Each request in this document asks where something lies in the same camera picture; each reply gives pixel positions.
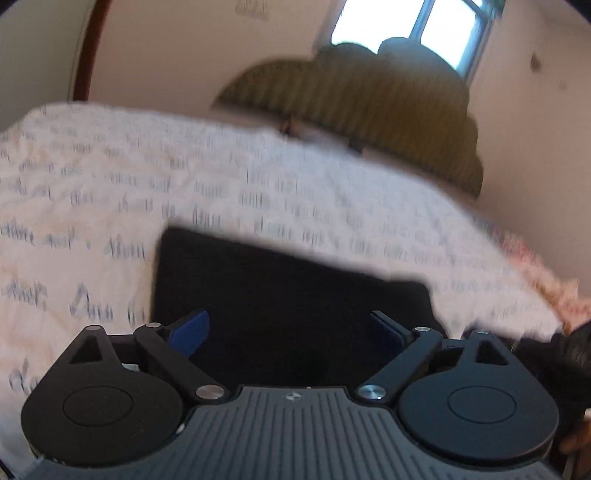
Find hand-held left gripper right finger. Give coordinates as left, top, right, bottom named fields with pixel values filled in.
left=356, top=311, right=514, bottom=406

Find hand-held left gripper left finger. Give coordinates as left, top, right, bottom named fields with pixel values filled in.
left=65, top=308, right=230, bottom=403

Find black pants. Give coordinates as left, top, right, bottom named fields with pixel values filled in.
left=148, top=224, right=447, bottom=389

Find person's right hand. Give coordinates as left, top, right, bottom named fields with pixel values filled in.
left=560, top=415, right=591, bottom=457

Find pink floral cloth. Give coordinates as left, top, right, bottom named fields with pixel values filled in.
left=494, top=226, right=591, bottom=326

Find white script-print bedspread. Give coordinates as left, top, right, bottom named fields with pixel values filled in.
left=0, top=102, right=567, bottom=480

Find olive upholstered headboard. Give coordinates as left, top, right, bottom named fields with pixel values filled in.
left=210, top=41, right=485, bottom=200

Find red-brown wooden trim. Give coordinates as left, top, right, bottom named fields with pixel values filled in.
left=73, top=0, right=113, bottom=103

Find window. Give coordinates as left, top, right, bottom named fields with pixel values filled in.
left=329, top=0, right=502, bottom=84

